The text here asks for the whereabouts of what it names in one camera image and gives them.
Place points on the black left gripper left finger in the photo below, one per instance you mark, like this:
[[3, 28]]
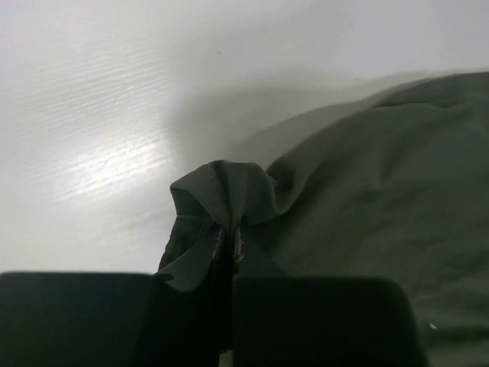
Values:
[[113, 319]]

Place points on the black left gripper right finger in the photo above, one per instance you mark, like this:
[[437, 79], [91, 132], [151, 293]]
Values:
[[281, 320]]

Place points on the olive green shorts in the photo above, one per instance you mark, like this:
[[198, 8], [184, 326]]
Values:
[[399, 190]]

